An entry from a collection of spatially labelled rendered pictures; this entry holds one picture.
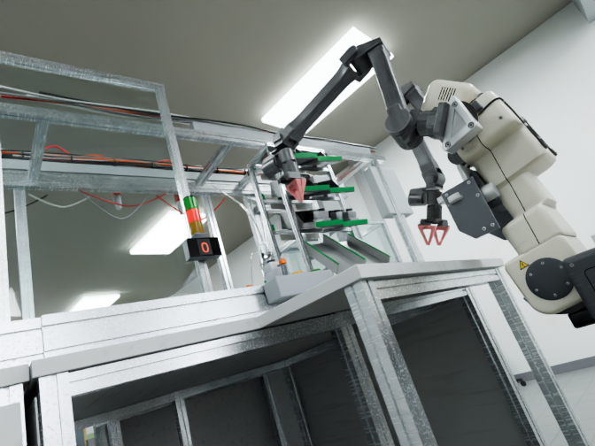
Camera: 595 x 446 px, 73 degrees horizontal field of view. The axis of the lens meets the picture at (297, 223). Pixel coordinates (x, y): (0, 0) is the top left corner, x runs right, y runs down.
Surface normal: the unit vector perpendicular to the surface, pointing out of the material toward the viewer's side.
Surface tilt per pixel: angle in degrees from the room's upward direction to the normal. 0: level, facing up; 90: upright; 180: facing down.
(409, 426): 90
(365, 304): 90
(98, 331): 90
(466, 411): 90
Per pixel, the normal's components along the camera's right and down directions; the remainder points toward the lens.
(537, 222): -0.69, -0.05
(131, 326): 0.56, -0.46
